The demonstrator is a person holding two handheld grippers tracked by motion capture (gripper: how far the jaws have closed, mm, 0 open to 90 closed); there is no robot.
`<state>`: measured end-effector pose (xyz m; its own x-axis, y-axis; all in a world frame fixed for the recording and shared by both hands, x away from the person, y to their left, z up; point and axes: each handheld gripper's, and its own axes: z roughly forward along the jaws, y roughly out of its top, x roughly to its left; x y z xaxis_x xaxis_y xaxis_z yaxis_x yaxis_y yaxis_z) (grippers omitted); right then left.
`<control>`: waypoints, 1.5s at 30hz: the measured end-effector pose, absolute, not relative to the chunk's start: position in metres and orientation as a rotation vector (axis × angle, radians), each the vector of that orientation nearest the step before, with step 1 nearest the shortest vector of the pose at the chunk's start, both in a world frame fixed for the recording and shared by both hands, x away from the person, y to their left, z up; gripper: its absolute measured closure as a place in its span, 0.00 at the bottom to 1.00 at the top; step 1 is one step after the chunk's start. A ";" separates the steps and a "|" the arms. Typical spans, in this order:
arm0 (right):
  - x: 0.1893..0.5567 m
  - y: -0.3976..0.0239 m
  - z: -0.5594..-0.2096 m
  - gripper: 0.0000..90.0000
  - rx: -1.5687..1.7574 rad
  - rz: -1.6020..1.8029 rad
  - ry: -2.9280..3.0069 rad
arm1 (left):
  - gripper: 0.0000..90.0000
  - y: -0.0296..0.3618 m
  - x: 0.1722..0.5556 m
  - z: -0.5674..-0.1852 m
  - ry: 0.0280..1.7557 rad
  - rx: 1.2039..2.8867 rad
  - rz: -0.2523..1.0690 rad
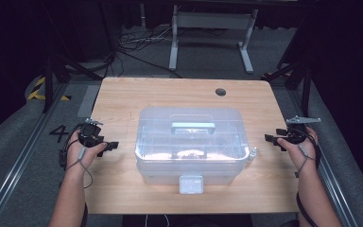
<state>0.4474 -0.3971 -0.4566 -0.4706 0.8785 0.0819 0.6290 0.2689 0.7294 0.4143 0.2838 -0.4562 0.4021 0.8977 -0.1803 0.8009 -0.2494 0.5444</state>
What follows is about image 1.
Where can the yellow black hazard tape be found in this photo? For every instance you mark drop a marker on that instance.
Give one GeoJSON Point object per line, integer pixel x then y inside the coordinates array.
{"type": "Point", "coordinates": [39, 82]}

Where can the person's right hand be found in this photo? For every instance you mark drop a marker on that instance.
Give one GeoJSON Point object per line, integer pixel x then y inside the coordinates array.
{"type": "Point", "coordinates": [301, 156]}

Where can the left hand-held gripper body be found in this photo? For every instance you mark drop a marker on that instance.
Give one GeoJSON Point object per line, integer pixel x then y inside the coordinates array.
{"type": "Point", "coordinates": [89, 134]}

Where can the grey metal desk frame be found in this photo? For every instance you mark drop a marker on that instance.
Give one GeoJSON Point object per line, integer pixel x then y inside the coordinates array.
{"type": "Point", "coordinates": [212, 20]}

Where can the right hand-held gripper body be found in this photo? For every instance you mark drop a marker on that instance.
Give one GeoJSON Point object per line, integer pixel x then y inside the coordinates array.
{"type": "Point", "coordinates": [296, 134]}

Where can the aluminium floor rail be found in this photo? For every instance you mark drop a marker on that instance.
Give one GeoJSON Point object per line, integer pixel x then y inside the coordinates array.
{"type": "Point", "coordinates": [15, 170]}
{"type": "Point", "coordinates": [334, 183]}

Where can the black table grommet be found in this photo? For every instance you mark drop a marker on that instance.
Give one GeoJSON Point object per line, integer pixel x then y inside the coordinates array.
{"type": "Point", "coordinates": [220, 92]}

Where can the person's left hand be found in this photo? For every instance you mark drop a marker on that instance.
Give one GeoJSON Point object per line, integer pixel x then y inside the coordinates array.
{"type": "Point", "coordinates": [78, 157]}

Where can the black metal stand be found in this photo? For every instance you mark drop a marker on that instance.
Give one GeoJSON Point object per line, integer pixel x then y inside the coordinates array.
{"type": "Point", "coordinates": [48, 85]}
{"type": "Point", "coordinates": [305, 88]}

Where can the clear plastic storage box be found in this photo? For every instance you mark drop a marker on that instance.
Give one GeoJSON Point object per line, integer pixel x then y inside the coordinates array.
{"type": "Point", "coordinates": [192, 142]}

